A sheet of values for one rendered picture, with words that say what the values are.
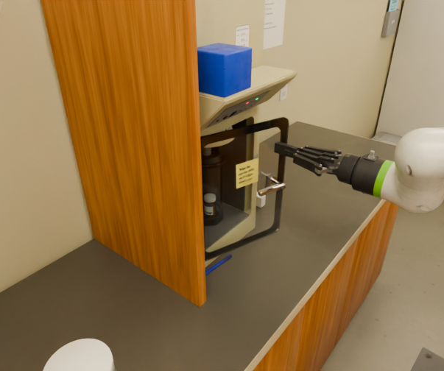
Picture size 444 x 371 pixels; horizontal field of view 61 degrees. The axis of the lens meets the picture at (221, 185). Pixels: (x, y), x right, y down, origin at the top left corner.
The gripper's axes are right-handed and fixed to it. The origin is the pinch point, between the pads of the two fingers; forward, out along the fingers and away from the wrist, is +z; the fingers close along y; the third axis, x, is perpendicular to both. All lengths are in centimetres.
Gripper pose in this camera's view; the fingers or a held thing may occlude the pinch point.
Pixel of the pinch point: (286, 149)
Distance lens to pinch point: 107.0
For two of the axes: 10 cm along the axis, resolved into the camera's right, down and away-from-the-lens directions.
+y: -6.3, 4.0, -6.7
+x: 0.1, 8.6, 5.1
